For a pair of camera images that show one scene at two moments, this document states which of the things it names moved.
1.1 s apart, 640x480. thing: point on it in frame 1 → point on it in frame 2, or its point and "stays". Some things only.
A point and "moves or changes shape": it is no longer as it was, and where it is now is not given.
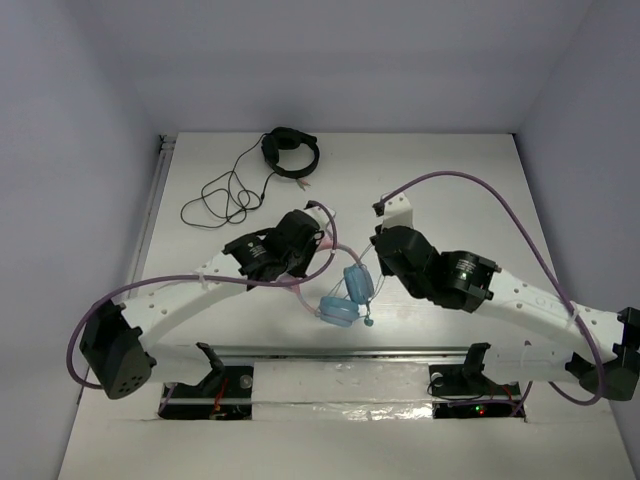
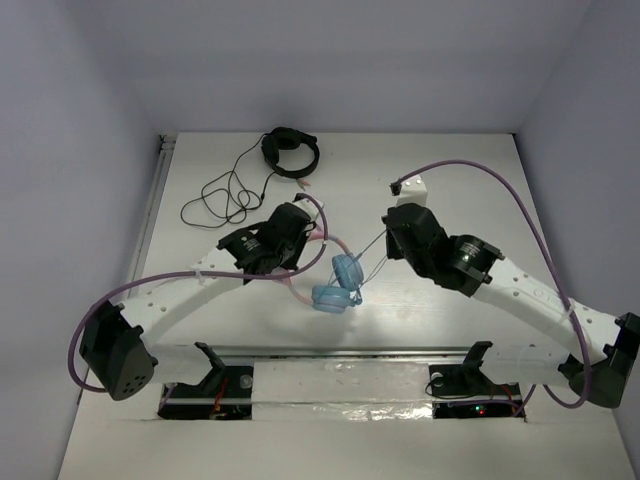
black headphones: [279, 138] stays
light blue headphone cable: [368, 320] → [379, 236]
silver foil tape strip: [341, 391] stays
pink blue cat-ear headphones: [358, 290] moves or changes shape
